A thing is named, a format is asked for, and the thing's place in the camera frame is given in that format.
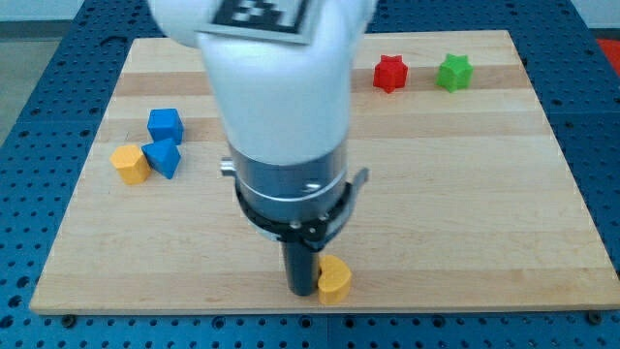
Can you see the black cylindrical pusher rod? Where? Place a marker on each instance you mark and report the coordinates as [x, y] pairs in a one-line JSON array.
[[301, 267]]

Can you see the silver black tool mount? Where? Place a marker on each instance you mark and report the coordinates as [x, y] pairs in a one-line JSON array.
[[307, 203]]

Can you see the yellow heart block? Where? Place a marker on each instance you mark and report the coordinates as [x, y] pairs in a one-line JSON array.
[[335, 280]]

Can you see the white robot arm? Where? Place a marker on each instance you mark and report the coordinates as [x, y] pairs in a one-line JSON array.
[[280, 72]]

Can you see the blue triangle block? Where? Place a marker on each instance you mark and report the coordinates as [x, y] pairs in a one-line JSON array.
[[163, 156]]

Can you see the red star block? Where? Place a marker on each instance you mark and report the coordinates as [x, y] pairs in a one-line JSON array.
[[390, 73]]

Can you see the wooden board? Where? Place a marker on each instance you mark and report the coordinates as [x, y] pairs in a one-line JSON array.
[[470, 204]]

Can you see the blue cube block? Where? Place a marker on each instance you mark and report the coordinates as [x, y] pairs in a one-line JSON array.
[[165, 124]]

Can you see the black white fiducial tag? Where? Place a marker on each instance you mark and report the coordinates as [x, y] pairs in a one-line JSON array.
[[281, 21]]

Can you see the yellow pentagon block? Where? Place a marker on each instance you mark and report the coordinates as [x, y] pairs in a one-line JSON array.
[[131, 164]]

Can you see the green star block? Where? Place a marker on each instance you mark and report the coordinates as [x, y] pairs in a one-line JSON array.
[[455, 72]]

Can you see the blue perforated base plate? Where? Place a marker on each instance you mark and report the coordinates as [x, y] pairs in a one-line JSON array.
[[46, 149]]

